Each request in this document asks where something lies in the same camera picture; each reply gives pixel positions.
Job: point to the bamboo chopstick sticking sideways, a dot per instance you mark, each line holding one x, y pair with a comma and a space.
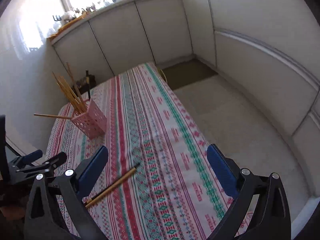
53, 116

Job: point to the brown floor mat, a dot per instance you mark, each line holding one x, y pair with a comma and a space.
186, 73

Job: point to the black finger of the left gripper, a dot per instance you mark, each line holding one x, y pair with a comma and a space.
50, 164

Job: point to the yellow cloth on counter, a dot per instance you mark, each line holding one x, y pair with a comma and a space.
67, 25

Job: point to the patterned tablecloth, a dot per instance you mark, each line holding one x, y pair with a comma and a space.
174, 194

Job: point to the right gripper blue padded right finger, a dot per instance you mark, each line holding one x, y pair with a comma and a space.
271, 217

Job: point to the long bamboo chopstick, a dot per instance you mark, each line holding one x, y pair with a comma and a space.
66, 92

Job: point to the white kitchen cabinets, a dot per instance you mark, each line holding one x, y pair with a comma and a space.
268, 48

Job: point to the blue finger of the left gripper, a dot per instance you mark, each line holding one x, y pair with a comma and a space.
29, 159

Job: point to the yellow chair under table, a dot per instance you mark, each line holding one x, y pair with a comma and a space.
161, 73

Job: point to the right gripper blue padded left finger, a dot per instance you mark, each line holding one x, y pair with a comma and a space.
43, 217

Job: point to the pink perforated utensil holder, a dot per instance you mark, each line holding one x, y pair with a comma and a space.
92, 122

